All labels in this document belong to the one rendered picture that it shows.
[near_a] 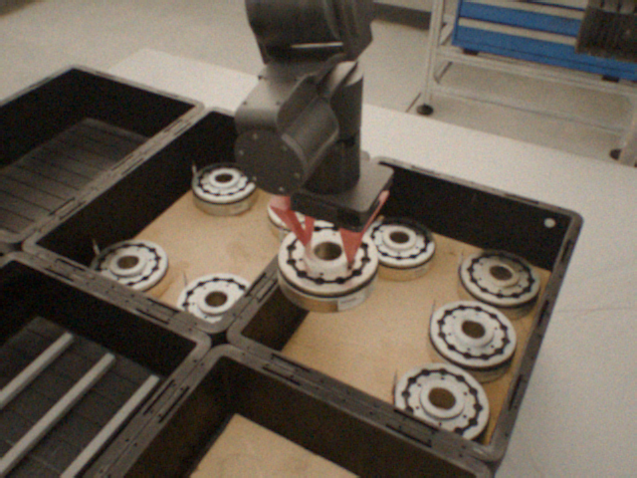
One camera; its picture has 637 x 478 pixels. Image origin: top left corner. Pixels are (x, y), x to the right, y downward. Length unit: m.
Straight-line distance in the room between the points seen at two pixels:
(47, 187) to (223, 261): 0.35
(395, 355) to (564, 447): 0.26
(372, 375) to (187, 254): 0.33
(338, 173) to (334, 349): 0.31
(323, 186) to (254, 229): 0.42
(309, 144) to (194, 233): 0.54
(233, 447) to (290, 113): 0.40
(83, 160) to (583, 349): 0.87
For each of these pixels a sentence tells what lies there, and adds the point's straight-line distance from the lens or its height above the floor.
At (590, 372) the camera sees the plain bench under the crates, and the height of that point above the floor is 0.70.
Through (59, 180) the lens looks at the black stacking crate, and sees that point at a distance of 1.12.
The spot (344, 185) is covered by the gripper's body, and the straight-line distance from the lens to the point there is 0.53.
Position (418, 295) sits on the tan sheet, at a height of 0.83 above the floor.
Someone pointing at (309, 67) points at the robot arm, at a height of 1.24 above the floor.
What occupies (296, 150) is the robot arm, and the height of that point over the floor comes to 1.21.
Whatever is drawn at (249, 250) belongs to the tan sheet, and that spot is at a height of 0.83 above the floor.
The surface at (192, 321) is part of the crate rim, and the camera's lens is 0.69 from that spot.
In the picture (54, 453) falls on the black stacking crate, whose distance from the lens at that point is 0.76.
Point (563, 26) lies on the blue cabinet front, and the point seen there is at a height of 0.48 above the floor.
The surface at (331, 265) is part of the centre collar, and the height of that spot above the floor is 1.02.
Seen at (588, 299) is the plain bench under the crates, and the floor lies 0.70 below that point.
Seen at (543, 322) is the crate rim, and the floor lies 0.93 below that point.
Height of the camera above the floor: 1.44
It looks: 42 degrees down
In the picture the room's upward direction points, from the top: straight up
